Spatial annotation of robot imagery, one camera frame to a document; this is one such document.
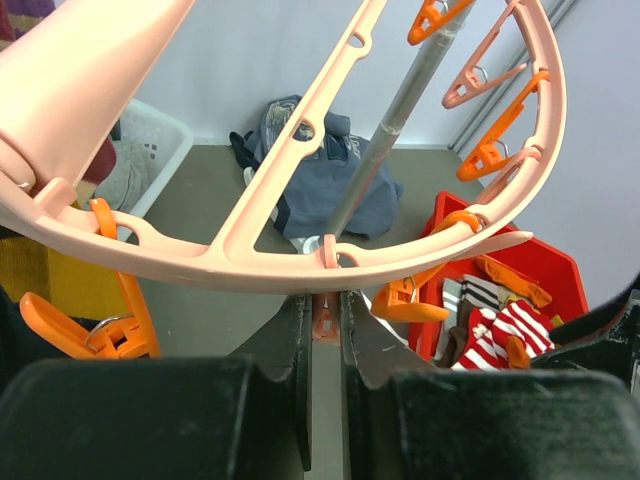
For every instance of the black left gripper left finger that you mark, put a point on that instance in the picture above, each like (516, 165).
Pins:
(242, 416)

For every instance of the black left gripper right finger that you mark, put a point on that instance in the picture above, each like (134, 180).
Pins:
(573, 415)

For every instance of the orange sock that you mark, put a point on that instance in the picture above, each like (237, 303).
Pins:
(512, 280)
(517, 356)

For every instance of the pink clothes peg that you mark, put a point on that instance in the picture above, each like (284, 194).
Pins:
(326, 307)

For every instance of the pink round clip hanger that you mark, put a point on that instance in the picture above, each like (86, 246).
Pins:
(65, 83)

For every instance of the red white striped sock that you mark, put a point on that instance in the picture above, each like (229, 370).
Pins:
(488, 332)

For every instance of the orange clothes peg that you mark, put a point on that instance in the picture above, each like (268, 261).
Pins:
(126, 336)

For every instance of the black white striped sock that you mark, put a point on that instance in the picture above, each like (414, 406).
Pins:
(480, 293)

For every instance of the orange peg near bin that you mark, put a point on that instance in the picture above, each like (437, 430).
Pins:
(399, 301)

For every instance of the yellow hanging sock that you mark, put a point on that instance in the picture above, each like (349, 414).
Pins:
(77, 288)

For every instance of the blue grey sweatshirt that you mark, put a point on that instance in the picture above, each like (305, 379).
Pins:
(321, 178)

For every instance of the black hanging sock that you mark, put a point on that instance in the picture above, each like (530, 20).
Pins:
(20, 346)

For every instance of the white plastic laundry basket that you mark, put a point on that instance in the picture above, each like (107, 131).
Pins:
(167, 140)

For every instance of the silver clothes rack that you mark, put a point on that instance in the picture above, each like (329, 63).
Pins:
(433, 31)

